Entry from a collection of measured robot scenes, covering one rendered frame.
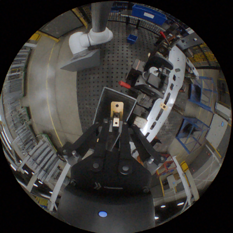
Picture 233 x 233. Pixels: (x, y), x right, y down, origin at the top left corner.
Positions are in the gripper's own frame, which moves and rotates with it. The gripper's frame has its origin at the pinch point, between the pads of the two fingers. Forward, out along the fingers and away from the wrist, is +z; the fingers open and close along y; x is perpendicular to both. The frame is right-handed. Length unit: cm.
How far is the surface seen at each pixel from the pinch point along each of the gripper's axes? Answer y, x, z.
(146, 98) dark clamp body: 15.3, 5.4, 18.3
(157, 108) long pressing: 28.5, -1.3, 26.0
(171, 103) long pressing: 42.4, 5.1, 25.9
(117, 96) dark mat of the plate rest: 0.0, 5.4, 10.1
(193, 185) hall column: 601, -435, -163
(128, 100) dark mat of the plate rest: 4.4, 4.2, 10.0
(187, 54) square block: 68, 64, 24
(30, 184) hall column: -569, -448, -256
